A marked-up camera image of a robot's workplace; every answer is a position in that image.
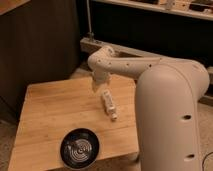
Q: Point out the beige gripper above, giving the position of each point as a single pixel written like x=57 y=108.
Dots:
x=98 y=81

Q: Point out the white plastic bottle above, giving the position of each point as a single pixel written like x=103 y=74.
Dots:
x=109 y=104

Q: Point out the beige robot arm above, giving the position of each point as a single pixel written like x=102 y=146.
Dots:
x=166 y=106

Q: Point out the black ceramic bowl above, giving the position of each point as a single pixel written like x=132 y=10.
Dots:
x=79 y=148

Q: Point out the grey metal beam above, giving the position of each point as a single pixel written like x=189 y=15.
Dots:
x=100 y=46

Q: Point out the metal vertical pole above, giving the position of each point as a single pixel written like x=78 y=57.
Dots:
x=90 y=33

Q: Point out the wooden table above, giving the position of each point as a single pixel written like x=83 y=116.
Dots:
x=52 y=109

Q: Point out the wooden shelf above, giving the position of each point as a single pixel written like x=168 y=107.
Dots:
x=158 y=8

